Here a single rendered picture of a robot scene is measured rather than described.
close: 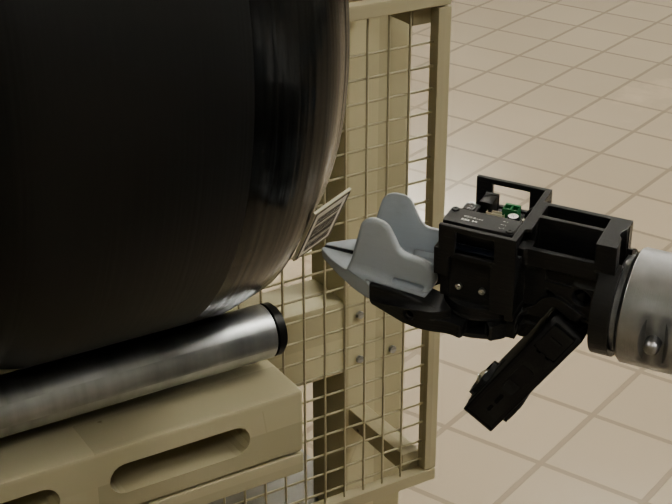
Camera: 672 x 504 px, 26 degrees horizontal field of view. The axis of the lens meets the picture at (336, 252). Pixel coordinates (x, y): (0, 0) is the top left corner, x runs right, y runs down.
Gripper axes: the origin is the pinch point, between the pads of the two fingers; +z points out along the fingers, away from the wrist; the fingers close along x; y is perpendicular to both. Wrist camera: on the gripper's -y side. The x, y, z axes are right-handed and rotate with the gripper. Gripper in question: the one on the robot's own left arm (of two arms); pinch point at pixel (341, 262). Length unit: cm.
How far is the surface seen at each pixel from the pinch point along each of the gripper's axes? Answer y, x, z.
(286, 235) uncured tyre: 1.2, 0.1, 4.2
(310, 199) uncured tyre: 3.9, -1.0, 2.7
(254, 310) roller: -11.2, -6.3, 10.9
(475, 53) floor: -144, -331, 112
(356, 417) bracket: -78, -72, 33
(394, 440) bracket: -77, -68, 26
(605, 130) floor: -136, -282, 55
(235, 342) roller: -12.1, -3.0, 10.8
